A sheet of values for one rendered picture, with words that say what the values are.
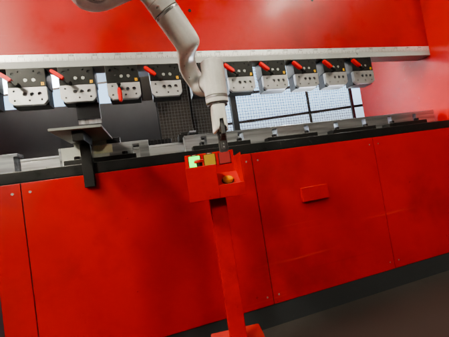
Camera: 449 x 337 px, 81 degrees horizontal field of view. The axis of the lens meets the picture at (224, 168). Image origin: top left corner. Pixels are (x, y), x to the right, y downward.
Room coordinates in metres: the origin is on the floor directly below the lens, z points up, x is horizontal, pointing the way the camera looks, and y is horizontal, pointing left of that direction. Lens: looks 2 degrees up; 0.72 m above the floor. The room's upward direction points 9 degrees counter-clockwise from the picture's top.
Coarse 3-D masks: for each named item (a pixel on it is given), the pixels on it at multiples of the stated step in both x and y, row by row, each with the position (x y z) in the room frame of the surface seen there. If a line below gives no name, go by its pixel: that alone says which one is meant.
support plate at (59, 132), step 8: (56, 128) 0.95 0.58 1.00; (64, 128) 0.95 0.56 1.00; (72, 128) 0.96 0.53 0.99; (80, 128) 0.97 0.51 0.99; (88, 128) 0.98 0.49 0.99; (96, 128) 1.00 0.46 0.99; (104, 128) 1.05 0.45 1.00; (64, 136) 1.05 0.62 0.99; (96, 136) 1.13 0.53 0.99; (104, 136) 1.16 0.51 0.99
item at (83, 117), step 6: (78, 108) 1.21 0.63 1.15; (84, 108) 1.22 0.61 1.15; (90, 108) 1.23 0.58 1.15; (96, 108) 1.23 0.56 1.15; (78, 114) 1.21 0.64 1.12; (84, 114) 1.22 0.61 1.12; (90, 114) 1.22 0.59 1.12; (96, 114) 1.23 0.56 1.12; (78, 120) 1.22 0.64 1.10; (84, 120) 1.23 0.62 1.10; (90, 120) 1.23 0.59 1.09; (96, 120) 1.24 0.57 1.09
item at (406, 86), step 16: (432, 0) 1.68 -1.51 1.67; (448, 0) 1.59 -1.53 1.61; (432, 16) 1.69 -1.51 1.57; (448, 16) 1.61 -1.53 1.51; (432, 32) 1.71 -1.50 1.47; (448, 32) 1.62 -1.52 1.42; (432, 48) 1.73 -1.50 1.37; (448, 48) 1.64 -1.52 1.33; (384, 64) 2.09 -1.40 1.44; (400, 64) 1.96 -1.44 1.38; (416, 64) 1.85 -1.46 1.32; (432, 64) 1.75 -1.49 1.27; (448, 64) 1.66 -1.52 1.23; (384, 80) 2.11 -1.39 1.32; (400, 80) 1.98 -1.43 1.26; (416, 80) 1.87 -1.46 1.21; (432, 80) 1.76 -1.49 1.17; (448, 80) 1.67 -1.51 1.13; (368, 96) 2.29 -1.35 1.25; (384, 96) 2.14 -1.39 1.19; (400, 96) 2.00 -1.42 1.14; (416, 96) 1.89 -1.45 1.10; (432, 96) 1.78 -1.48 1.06; (448, 96) 1.69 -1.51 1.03; (368, 112) 2.32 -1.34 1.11; (384, 112) 2.16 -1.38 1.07; (400, 112) 2.03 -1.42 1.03; (448, 112) 1.71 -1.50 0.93
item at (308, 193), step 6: (312, 186) 1.34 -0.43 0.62; (318, 186) 1.34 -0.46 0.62; (324, 186) 1.35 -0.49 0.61; (300, 192) 1.33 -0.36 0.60; (306, 192) 1.32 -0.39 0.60; (312, 192) 1.33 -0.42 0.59; (318, 192) 1.34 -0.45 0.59; (324, 192) 1.35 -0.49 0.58; (306, 198) 1.32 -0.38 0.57; (312, 198) 1.33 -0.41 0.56; (318, 198) 1.33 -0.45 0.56
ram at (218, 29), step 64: (0, 0) 1.12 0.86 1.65; (64, 0) 1.19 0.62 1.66; (192, 0) 1.34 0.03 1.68; (256, 0) 1.44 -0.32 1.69; (320, 0) 1.54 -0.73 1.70; (384, 0) 1.67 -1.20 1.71; (0, 64) 1.11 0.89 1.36; (64, 64) 1.18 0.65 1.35; (128, 64) 1.25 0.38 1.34; (256, 64) 1.47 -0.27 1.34
